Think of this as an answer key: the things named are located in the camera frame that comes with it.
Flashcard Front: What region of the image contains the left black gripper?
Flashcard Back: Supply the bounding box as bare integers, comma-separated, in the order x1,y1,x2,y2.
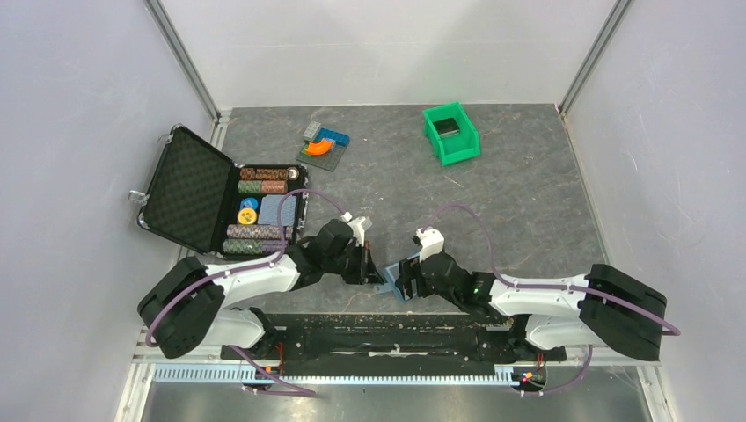
324,240,384,285

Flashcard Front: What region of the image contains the blue leather card holder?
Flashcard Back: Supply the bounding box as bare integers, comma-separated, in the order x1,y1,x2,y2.
375,253,419,302

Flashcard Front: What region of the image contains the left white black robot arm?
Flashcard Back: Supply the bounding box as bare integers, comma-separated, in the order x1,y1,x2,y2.
137,215,383,359

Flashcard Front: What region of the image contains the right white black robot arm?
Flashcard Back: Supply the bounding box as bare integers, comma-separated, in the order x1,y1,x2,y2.
384,252,680,361

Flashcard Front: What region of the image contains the blue playing card deck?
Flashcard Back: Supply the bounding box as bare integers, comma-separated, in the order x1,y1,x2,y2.
257,194,297,227

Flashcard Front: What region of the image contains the white dealer button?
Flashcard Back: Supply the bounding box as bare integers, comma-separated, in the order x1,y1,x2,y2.
287,167,300,180

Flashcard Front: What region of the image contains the grey lego baseplate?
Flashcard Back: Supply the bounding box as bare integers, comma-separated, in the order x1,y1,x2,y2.
296,144,347,171

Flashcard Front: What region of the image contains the yellow poker chip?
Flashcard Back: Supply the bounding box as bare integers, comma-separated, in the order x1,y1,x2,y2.
237,207,258,225

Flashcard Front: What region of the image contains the blue poker chip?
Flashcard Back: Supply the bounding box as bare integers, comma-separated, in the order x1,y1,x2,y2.
239,197,260,210

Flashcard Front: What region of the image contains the poker chip row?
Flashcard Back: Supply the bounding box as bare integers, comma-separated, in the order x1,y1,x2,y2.
239,167,289,181
238,180,288,195
223,239,288,255
226,224,293,240

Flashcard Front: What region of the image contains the bottom poker chip row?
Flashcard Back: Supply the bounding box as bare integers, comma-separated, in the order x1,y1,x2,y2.
223,239,288,255

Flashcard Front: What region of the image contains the orange curved lego piece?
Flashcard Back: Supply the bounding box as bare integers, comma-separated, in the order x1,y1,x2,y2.
302,138,335,156

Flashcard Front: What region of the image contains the blue lego brick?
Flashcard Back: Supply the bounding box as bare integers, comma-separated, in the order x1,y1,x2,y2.
314,127,350,147

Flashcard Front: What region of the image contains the top poker chip row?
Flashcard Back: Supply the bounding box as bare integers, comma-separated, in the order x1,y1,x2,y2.
239,167,289,181

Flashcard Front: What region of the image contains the grey lego brick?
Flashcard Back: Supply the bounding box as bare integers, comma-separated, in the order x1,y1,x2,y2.
302,120,321,142

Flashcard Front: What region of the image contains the green plastic bin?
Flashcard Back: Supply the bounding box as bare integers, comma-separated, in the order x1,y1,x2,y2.
422,102,481,166

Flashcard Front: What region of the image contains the black object in bin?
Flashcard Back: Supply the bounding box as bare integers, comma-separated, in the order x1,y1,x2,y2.
433,118,460,138

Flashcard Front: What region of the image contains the black poker chip case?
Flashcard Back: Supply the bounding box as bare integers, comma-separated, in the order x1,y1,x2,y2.
136,125,309,260

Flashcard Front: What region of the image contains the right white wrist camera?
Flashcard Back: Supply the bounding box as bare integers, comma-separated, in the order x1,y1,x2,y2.
415,228,444,262

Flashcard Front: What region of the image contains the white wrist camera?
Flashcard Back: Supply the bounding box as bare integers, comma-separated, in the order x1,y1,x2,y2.
341,212,372,246
415,228,444,262

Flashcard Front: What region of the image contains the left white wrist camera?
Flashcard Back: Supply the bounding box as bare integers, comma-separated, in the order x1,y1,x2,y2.
341,212,372,246

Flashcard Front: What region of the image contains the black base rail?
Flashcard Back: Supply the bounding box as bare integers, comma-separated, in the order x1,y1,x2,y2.
245,314,567,376

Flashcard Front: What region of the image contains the white toothed cable strip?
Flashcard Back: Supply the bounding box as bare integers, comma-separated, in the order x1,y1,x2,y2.
153,363,519,387

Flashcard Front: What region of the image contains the left aluminium corner post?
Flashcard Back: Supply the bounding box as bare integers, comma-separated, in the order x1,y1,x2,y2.
143,0,221,121

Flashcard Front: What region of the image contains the aluminium corner post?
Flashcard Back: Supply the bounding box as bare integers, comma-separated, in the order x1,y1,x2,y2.
557,0,634,119
143,0,221,121

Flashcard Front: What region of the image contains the right aluminium corner post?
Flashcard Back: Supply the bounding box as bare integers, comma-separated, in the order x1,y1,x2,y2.
557,0,634,119

